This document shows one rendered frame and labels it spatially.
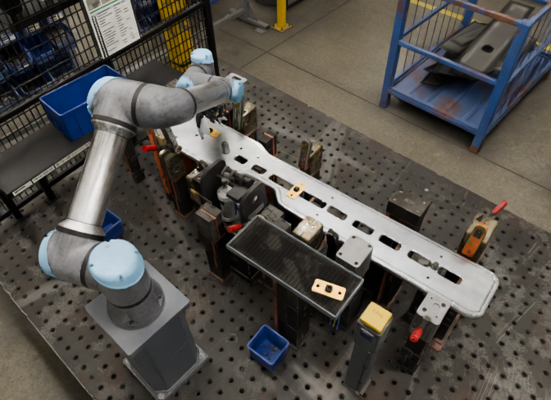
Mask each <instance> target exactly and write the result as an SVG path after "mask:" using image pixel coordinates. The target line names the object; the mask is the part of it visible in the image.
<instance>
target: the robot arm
mask: <svg viewBox="0 0 551 400"><path fill-rule="evenodd" d="M190 60H191V62H192V63H191V65H190V66H189V68H188V70H187V71H186V72H185V73H184V74H183V75H182V76H181V77H180V79H179V80H178V82H177V84H176V86H175V88H168V87H164V86H161V85H156V84H148V83H144V82H139V81H135V80H128V79H124V78H122V77H111V76H105V77H102V78H101V79H99V80H97V81H96V82H95V83H94V84H93V86H92V87H91V89H90V90H89V94H88V97H87V104H88V106H87V108H88V111H89V114H90V115H91V116H92V119H91V123H92V124H93V127H94V132H93V137H92V140H91V143H90V145H89V150H88V153H87V156H86V158H85V162H84V166H83V169H82V171H81V175H80V179H79V182H78V184H77V188H76V191H75V195H74V197H73V201H72V204H71V208H70V210H69V214H68V217H67V219H66V220H64V221H63V222H61V223H59V224H58V226H57V229H56V230H53V231H51V232H49V233H48V234H47V237H45V238H44V239H43V241H42V243H41V244H40V248H39V264H40V266H41V267H42V270H43V271H44V272H45V273H46V274H47V275H50V276H52V277H54V278H56V279H58V280H64V281H67V282H70V283H72V284H77V285H80V286H83V287H85V288H89V289H93V290H96V291H99V292H101V293H104V294H105V296H106V298H107V312H108V315H109V316H110V318H111V319H112V321H113V323H114V324H115V325H117V326H118V327H120V328H122V329H124V330H139V329H142V328H144V327H146V326H148V325H151V324H152V323H153V322H154V321H155V320H156V319H157V318H158V317H159V316H160V315H161V313H162V311H163V308H164V306H165V294H164V292H163V290H162V287H161V285H160V284H159V283H158V282H157V281H156V280H154V279H153V278H151V277H150V276H149V274H148V271H147V269H146V267H145V265H144V261H143V258H142V256H141V254H140V253H139V251H138V250H137V248H136V247H135V246H134V245H133V244H131V243H129V242H127V241H125V240H121V239H111V240H110V241H109V242H107V241H105V242H104V239H105V236H106V235H105V233H104V231H103V230H102V223H103V221H104V218H105V215H106V212H107V207H108V204H109V202H110V198H111V195H112V191H113V188H114V185H115V182H116V177H117V175H118V171H119V169H120V166H121V161H122V158H123V156H124V152H125V148H126V144H127V142H128V139H130V138H132V137H134V136H135V135H136V133H137V130H138V128H139V127H140V128H145V129H150V130H158V129H165V128H169V127H173V126H177V125H181V124H184V123H186V122H188V121H190V120H192V119H193V118H194V117H195V115H196V114H197V115H196V125H197V127H198V133H199V135H200V137H201V139H203V134H210V130H209V128H208V127H207V119H206V118H208V119H209V120H210V122H211V123H213V124H215V120H216V121H217V122H218V123H219V124H221V120H227V119H226V118H225V117H224V115H225V114H226V108H225V111H224V107H225V103H224V102H236V103H239V102H240V101H241V100H242V98H243V95H244V83H243V82H242V81H240V80H235V79H229V78H224V77H220V76H216V75H215V69H214V63H213V62H214V61H213V58H212V53H211V51H209V50H208V49H204V48H199V49H196V50H194V51H192V53H191V59H190ZM223 106H224V107H223ZM203 116H205V117H206V118H203Z"/></svg>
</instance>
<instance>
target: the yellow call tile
mask: <svg viewBox="0 0 551 400"><path fill-rule="evenodd" d="M391 316H392V314H391V313H390V312H388V311H386V310H385V309H384V308H382V307H380V306H378V305H377V304H375V303H374V302H371V303H370V305H369V306H368V307H367V309H366V310H365V311H364V313H363V314H362V316H361V317H360V321H362V322H363V323H365V324H366V325H368V326H370V327H371V328H372V329H374V330H375V331H377V332H379V333H381V331H382V330H383V329H384V327H385V326H386V324H387V323H388V321H389V319H390V318H391Z"/></svg>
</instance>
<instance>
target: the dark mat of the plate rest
mask: <svg viewBox="0 0 551 400"><path fill-rule="evenodd" d="M230 246H231V247H232V248H234V249H235V250H237V251H238V252H240V253H242V254H243V255H245V256H246V257H247V258H249V259H250V260H252V261H254V262H255V263H257V264H258V265H259V266H261V267H262V268H264V269H265V270H267V271H269V272H270V273H272V274H273V275H274V276H276V277H277V278H279V279H280V280H282V281H284V282H285V283H286V284H288V285H289V286H291V287H292V288H294V289H296V290H297V291H299V292H300V293H301V294H303V295H304V296H306V297H307V298H309V299H311V300H312V301H313V302H315V303H316V304H318V305H319V306H321V307H323V308H324V309H326V310H327V311H328V312H330V313H331V314H333V315H334V316H336V315H337V313H338V312H339V310H340V309H341V308H342V306H343V305H344V304H345V303H346V301H347V300H348V298H349V297H350V296H351V294H352V293H353V291H354V290H355V289H356V287H357V286H358V285H359V284H360V283H361V280H359V279H358V278H356V277H354V276H353V275H351V274H349V273H348V272H347V271H345V270H343V269H341V268H339V267H338V266H336V265H335V264H333V263H332V262H330V261H328V260H326V259H325V258H324V257H321V256H320V255H318V254H317V253H315V252H313V251H312V250H310V249H309V248H306V247H305V246H303V245H302V244H301V243H299V242H297V241H295V240H294V239H292V238H290V237H289V236H288V235H286V234H284V233H282V232H280V231H279V230H277V229H276V228H274V227H272V226H271V225H268V224H267V223H266V222H265V221H263V220H261V219H259V218H256V219H255V220H254V221H253V222H252V223H251V224H250V225H249V226H248V227H247V228H246V229H245V230H244V231H243V232H242V233H241V234H240V235H239V236H238V237H237V238H236V239H235V240H234V241H233V242H232V243H231V244H230ZM316 279H319V280H323V281H325V282H328V283H331V284H335V285H338V286H340V287H343V288H345V289H346V291H345V294H344V298H343V300H342V301H340V300H337V299H334V298H330V297H327V296H325V295H323V294H320V293H316V292H313V291H312V286H313V284H314V282H315V280H316Z"/></svg>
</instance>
